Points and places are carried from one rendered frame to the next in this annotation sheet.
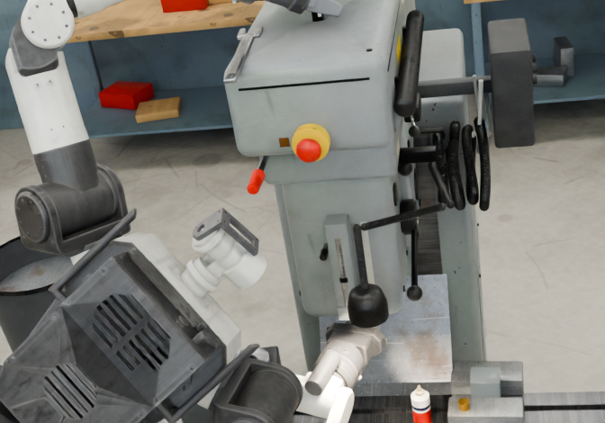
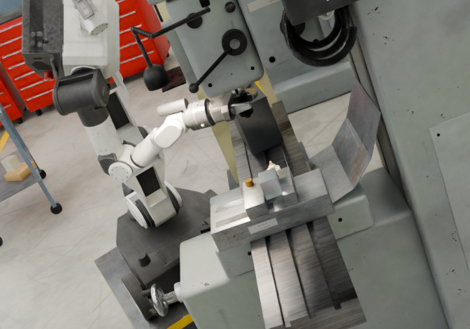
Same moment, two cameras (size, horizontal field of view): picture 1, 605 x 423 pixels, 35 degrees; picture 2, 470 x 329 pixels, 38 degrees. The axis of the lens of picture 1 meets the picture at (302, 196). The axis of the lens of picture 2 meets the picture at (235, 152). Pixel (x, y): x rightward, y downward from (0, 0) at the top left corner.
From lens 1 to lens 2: 2.39 m
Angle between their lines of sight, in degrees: 73
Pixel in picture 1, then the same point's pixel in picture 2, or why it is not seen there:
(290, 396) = (82, 94)
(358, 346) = (210, 108)
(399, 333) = (361, 138)
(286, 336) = not seen: outside the picture
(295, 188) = not seen: outside the picture
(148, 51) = not seen: outside the picture
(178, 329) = (24, 35)
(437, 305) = (373, 133)
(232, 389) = (70, 78)
